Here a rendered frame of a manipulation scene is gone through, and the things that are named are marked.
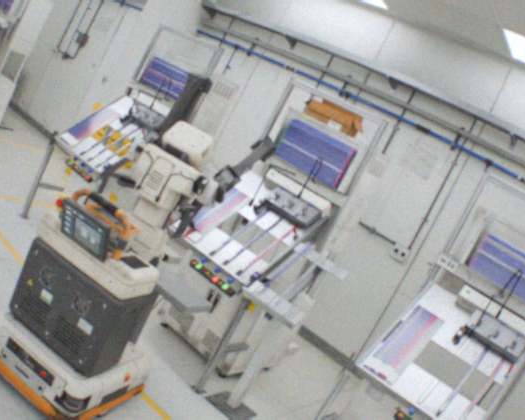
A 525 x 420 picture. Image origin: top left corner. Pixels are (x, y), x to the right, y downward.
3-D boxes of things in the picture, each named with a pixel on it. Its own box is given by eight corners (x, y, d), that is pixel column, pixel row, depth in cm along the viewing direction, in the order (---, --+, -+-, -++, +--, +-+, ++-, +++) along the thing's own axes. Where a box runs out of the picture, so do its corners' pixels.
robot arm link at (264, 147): (271, 129, 286) (284, 144, 287) (257, 141, 297) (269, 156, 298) (218, 171, 258) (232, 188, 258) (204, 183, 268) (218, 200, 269)
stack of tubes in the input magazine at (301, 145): (334, 188, 339) (355, 148, 335) (272, 153, 365) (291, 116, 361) (342, 191, 350) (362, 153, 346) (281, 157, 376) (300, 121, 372)
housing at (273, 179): (322, 226, 347) (322, 210, 338) (264, 190, 373) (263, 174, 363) (330, 219, 351) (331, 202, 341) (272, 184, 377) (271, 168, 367)
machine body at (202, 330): (222, 382, 346) (267, 301, 337) (153, 320, 382) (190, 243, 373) (274, 371, 400) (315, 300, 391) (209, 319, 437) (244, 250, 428)
